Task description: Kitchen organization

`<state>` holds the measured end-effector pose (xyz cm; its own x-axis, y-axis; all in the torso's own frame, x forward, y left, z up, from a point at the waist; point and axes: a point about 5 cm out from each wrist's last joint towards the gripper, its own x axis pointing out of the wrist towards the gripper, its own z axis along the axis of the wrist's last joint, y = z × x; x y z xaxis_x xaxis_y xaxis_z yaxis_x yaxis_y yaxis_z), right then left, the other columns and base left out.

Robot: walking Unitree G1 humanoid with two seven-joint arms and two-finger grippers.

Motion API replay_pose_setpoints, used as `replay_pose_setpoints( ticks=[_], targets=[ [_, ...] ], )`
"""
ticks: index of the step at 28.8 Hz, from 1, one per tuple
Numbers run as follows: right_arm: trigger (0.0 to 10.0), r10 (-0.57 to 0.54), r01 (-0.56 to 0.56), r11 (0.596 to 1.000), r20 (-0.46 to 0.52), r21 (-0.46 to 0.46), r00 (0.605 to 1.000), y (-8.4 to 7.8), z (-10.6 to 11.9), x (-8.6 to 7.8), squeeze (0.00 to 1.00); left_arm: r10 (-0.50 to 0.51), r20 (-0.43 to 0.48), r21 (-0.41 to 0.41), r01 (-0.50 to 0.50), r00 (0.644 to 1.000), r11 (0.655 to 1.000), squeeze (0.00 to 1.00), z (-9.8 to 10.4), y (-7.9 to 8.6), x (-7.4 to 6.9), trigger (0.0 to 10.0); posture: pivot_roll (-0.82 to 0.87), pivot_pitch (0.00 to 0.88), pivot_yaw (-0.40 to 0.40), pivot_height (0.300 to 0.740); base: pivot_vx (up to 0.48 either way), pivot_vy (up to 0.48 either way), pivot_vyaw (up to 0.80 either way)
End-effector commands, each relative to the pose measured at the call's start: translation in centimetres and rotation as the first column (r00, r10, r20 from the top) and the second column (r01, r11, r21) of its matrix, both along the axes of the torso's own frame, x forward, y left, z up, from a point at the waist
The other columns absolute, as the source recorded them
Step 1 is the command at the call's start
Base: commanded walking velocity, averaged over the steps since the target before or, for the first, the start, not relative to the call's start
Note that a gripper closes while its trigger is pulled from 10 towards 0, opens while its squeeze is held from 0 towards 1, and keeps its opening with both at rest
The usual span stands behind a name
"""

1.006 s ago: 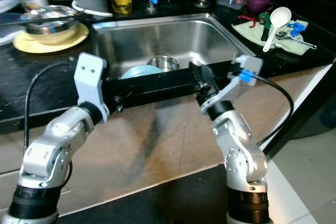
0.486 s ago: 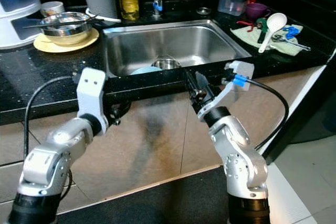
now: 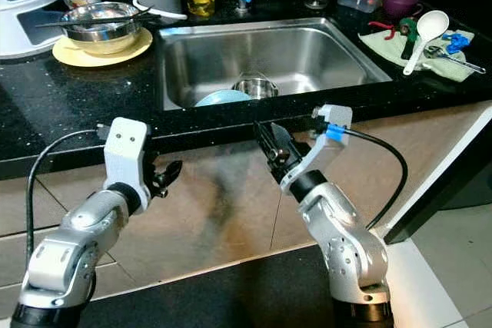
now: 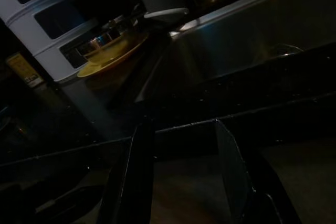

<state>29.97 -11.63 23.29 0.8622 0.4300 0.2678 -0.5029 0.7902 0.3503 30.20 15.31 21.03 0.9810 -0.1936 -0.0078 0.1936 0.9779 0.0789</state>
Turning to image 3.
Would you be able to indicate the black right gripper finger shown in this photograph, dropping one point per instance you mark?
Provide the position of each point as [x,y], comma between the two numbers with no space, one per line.
[263,140]
[275,137]

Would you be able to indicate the stainless steel bowl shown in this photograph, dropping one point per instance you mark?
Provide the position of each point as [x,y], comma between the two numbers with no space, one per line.
[100,36]
[254,88]

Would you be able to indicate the light blue plate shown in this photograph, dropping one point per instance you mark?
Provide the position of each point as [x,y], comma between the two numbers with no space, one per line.
[219,99]

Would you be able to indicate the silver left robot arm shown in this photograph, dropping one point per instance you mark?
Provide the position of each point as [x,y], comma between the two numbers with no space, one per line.
[69,251]

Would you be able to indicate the green black kitchen tool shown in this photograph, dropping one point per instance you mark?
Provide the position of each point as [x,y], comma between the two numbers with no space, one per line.
[408,30]

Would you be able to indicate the beige cabinet door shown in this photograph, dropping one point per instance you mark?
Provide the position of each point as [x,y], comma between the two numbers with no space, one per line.
[446,140]
[223,213]

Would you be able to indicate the stainless steel sink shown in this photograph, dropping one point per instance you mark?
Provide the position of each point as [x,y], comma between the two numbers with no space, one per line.
[284,53]

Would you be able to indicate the black floor mat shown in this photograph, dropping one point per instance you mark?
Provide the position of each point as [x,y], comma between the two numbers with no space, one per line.
[238,293]

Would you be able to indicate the pale green cloth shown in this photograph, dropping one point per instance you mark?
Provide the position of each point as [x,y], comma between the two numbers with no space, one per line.
[384,51]

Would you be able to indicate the round metal drain stopper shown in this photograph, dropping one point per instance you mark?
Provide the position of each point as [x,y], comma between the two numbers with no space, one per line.
[316,4]

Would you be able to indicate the yellow plate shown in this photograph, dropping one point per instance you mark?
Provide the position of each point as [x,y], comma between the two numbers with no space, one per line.
[73,57]

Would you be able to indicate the beige drawer front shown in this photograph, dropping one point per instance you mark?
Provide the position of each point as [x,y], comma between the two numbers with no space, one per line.
[11,209]
[11,259]

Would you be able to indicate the black chopstick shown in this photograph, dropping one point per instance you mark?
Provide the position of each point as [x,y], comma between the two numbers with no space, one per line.
[81,21]
[127,14]

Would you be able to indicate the metal spoon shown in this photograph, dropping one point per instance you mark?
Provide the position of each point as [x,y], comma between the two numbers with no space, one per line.
[438,53]

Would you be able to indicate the purple cup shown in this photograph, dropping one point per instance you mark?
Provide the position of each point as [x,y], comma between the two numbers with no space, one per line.
[403,5]

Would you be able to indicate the white rice ladle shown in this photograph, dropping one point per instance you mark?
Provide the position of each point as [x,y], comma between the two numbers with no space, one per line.
[429,25]

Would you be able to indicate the white tiered plastic rack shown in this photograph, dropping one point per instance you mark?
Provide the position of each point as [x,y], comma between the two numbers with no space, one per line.
[27,36]

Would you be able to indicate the blue plastic item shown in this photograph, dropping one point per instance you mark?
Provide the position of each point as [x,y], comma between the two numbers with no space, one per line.
[457,42]

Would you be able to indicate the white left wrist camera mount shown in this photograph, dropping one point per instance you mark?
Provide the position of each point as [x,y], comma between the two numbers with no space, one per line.
[127,147]

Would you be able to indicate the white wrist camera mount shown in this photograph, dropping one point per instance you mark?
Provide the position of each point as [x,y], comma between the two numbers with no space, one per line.
[127,147]
[334,117]

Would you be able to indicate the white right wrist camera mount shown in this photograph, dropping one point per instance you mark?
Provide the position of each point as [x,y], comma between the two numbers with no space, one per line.
[334,117]

